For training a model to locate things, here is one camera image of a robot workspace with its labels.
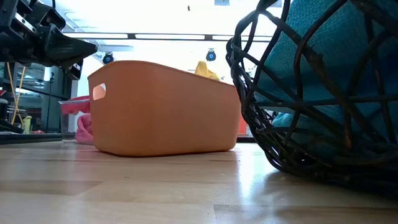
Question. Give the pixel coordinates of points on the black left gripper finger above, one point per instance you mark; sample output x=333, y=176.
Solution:
x=76, y=71
x=65, y=49

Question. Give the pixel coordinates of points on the yellow microfiber towel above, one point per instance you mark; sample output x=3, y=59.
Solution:
x=203, y=70

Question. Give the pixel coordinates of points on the blue microfiber towel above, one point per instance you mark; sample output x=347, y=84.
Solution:
x=314, y=123
x=335, y=46

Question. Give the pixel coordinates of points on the black shelf rack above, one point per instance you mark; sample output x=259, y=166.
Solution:
x=62, y=87

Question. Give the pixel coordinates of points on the black tripod stand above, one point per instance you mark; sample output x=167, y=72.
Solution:
x=49, y=102

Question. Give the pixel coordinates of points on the clear plastic bin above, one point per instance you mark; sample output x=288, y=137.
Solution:
x=66, y=124

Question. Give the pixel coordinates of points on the yellow green object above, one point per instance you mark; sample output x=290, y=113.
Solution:
x=27, y=124

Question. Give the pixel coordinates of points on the orange plastic basket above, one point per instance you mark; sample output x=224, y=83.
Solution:
x=161, y=109

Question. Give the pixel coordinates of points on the red orange panel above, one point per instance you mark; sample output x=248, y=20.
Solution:
x=243, y=126

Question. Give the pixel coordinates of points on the round blue lens camera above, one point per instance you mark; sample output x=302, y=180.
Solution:
x=108, y=58
x=211, y=55

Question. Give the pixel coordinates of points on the black table edge rail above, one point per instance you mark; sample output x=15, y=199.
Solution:
x=31, y=139

